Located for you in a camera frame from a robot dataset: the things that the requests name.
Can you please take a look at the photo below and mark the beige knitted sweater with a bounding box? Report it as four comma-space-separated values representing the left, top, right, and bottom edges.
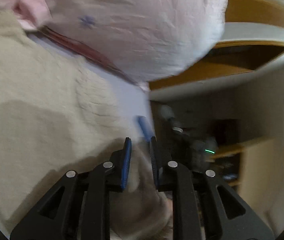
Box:
0, 10, 172, 239

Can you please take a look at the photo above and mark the lavender bed sheet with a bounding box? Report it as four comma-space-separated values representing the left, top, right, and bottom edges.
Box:
28, 33, 155, 136

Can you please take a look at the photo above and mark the wooden cabinet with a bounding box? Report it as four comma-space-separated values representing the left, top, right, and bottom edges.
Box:
209, 137, 275, 189

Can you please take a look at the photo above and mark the pink floral pillow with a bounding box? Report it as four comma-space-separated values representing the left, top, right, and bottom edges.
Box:
0, 0, 228, 85

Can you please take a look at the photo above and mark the wooden headboard shelf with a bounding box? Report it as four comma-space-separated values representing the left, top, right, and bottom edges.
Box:
149, 0, 284, 101

